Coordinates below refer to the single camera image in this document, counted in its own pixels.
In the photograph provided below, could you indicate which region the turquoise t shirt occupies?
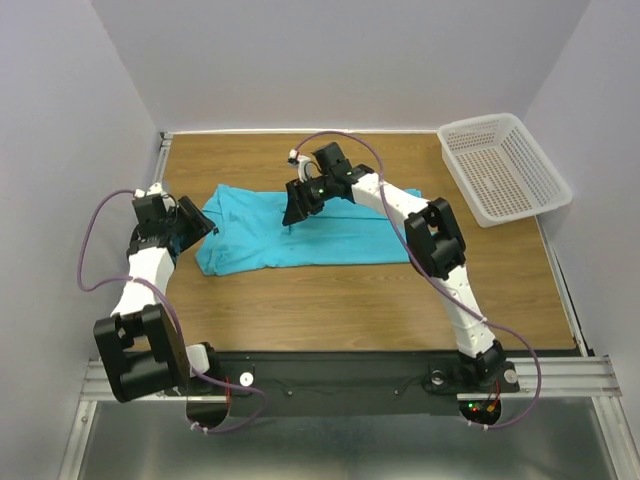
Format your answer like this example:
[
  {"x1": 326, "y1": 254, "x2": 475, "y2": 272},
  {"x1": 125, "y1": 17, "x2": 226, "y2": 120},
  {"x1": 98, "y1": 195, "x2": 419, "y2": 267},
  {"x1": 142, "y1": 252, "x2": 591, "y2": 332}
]
[{"x1": 196, "y1": 184, "x2": 408, "y2": 276}]

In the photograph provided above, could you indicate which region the white plastic basket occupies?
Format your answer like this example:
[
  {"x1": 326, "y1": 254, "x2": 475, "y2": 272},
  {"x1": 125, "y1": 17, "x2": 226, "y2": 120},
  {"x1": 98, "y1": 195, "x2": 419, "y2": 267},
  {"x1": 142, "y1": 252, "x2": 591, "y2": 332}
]
[{"x1": 437, "y1": 113, "x2": 572, "y2": 228}]

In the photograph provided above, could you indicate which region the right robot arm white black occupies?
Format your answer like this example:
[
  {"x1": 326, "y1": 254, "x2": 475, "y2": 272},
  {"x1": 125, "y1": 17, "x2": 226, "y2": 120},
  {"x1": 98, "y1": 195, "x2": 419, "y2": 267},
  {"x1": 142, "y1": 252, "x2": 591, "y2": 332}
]
[{"x1": 282, "y1": 142, "x2": 506, "y2": 386}]

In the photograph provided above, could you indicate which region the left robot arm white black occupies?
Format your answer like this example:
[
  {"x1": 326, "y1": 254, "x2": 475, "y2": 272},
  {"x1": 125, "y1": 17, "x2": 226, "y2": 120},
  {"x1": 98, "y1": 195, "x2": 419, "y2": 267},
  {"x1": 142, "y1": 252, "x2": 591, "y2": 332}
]
[{"x1": 93, "y1": 183, "x2": 218, "y2": 403}]

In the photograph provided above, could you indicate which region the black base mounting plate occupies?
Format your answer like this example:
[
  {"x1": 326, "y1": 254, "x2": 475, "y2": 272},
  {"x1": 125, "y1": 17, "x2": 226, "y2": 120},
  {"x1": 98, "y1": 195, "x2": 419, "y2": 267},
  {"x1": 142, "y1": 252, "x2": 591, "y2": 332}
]
[{"x1": 185, "y1": 350, "x2": 519, "y2": 417}]

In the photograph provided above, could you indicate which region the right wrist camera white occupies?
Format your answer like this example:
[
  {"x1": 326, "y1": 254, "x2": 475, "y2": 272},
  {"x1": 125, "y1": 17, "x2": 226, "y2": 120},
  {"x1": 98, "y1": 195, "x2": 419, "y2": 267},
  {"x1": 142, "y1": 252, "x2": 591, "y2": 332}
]
[{"x1": 287, "y1": 149, "x2": 319, "y2": 182}]

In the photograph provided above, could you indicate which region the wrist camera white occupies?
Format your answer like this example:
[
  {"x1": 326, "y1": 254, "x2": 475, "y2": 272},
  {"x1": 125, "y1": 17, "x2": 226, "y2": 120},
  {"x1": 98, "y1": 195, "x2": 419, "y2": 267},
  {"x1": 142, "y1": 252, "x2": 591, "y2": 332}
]
[
  {"x1": 133, "y1": 182, "x2": 166, "y2": 199},
  {"x1": 287, "y1": 149, "x2": 319, "y2": 182}
]

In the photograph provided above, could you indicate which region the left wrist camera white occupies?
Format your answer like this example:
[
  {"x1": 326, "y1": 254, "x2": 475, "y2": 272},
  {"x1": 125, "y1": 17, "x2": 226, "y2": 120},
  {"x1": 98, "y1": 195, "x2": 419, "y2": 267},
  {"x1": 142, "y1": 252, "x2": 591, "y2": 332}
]
[{"x1": 133, "y1": 182, "x2": 166, "y2": 199}]

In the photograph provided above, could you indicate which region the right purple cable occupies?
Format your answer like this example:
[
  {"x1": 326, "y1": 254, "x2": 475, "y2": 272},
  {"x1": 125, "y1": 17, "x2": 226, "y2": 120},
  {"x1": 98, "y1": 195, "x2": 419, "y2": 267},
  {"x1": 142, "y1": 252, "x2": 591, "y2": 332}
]
[{"x1": 294, "y1": 130, "x2": 542, "y2": 432}]

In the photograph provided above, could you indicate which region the left aluminium frame rail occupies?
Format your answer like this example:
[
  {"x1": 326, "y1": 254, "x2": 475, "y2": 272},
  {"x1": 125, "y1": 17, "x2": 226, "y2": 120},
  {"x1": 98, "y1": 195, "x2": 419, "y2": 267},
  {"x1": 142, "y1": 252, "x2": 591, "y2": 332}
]
[{"x1": 110, "y1": 131, "x2": 174, "y2": 342}]

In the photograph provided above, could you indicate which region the aluminium frame rail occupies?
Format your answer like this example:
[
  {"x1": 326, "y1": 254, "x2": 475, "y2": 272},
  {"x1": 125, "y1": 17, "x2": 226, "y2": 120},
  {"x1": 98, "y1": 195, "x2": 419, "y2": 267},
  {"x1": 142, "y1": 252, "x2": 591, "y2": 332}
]
[
  {"x1": 536, "y1": 218, "x2": 595, "y2": 357},
  {"x1": 110, "y1": 131, "x2": 174, "y2": 342},
  {"x1": 80, "y1": 357, "x2": 622, "y2": 402}
]

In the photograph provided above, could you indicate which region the right aluminium frame rail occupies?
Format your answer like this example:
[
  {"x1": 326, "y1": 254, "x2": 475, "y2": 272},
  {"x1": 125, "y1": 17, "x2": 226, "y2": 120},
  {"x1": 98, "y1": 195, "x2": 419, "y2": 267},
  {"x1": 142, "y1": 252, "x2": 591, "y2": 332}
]
[{"x1": 536, "y1": 218, "x2": 595, "y2": 357}]

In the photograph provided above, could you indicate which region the front aluminium frame rail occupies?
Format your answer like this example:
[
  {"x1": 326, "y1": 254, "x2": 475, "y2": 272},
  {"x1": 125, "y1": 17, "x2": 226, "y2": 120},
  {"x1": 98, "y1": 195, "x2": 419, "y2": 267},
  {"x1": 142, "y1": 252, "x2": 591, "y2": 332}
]
[{"x1": 80, "y1": 357, "x2": 622, "y2": 402}]

